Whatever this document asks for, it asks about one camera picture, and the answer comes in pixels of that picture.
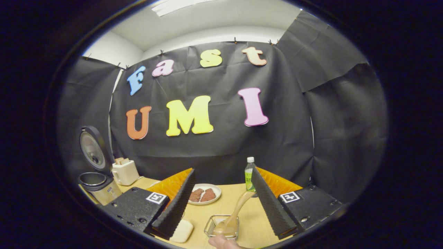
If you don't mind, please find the clear chopstick holder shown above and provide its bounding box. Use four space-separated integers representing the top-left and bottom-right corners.
204 214 240 240

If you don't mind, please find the white rice container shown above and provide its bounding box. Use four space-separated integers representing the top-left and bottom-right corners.
169 220 194 243

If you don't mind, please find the dark grey rice cooker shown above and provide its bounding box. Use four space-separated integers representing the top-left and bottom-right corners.
78 126 122 205

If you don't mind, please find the wooden spoon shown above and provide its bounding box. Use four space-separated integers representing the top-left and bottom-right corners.
214 191 255 236

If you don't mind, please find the brown meat piece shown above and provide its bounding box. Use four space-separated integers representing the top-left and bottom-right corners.
189 188 205 203
200 188 217 202

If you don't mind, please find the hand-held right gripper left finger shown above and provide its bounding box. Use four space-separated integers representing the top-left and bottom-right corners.
103 168 197 241

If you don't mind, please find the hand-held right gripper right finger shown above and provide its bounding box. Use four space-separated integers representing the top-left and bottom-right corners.
251 167 346 240

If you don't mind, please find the green drink bottle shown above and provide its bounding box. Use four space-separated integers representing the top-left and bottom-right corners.
245 157 258 193

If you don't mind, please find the white toaster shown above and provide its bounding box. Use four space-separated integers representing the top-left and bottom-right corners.
111 159 140 186

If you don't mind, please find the black backdrop cloth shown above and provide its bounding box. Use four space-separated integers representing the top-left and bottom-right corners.
57 10 388 205

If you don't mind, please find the white oval plate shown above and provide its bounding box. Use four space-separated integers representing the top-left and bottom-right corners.
189 183 222 205

